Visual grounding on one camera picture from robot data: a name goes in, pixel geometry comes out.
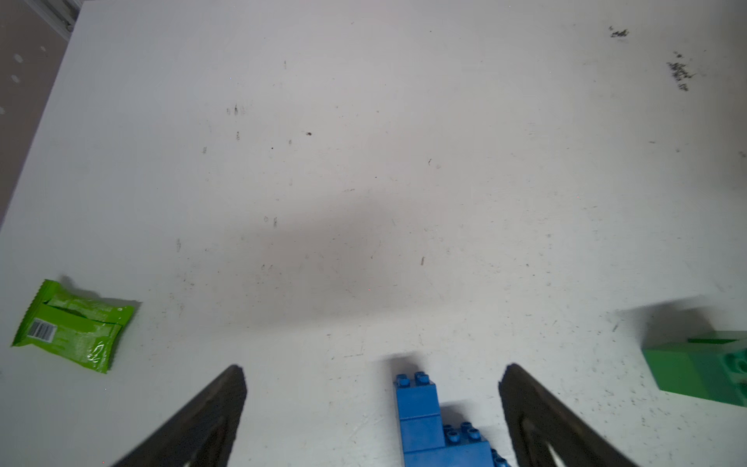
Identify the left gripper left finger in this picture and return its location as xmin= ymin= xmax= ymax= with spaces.
xmin=117 ymin=365 xmax=247 ymax=466

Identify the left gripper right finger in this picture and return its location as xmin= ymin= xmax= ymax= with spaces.
xmin=499 ymin=364 xmax=635 ymax=467

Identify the long blue lego brick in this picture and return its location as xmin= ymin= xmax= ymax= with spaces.
xmin=393 ymin=372 xmax=509 ymax=467

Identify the long green lego brick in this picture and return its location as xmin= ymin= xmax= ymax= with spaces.
xmin=643 ymin=331 xmax=746 ymax=407

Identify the green snack packet on table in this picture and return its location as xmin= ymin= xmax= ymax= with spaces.
xmin=12 ymin=279 xmax=135 ymax=374

